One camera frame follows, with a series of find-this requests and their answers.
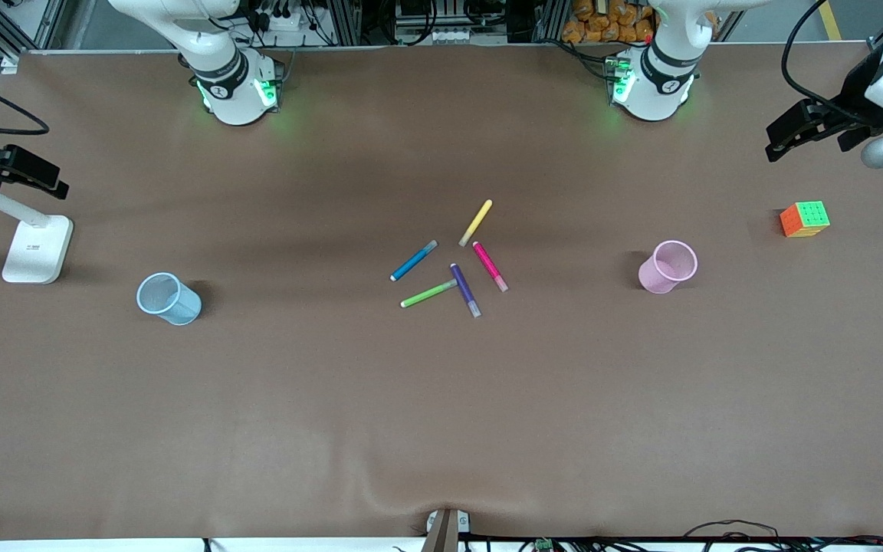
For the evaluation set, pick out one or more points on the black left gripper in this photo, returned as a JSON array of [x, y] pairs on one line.
[[852, 98]]

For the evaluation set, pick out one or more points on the pink marker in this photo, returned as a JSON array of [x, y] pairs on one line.
[[490, 266]]

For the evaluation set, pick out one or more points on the blue marker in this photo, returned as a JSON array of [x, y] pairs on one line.
[[413, 261]]

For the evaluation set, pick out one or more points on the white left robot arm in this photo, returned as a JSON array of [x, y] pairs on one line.
[[660, 92]]

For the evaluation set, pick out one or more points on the white desk lamp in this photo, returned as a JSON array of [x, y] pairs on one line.
[[37, 249]]

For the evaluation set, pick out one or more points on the colourful puzzle cube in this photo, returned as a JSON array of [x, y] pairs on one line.
[[804, 220]]

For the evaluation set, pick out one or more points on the light blue plastic cup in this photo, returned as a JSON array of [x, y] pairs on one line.
[[181, 307]]

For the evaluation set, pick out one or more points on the pink plastic cup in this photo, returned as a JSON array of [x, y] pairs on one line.
[[656, 277]]

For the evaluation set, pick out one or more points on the orange packets pile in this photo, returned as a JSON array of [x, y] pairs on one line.
[[602, 23]]

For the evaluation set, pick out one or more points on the white power strip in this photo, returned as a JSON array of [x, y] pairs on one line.
[[280, 19]]

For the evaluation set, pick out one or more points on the yellow marker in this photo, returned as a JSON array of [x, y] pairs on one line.
[[476, 222]]

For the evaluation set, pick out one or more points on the purple marker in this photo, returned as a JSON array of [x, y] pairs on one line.
[[464, 290]]

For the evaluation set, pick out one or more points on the green marker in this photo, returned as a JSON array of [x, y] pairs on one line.
[[428, 294]]

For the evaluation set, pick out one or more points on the small green connector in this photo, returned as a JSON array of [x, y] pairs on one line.
[[543, 545]]

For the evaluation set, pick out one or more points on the white table corner bracket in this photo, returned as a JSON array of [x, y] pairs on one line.
[[9, 65]]

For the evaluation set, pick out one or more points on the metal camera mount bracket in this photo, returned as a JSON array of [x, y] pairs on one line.
[[445, 529]]

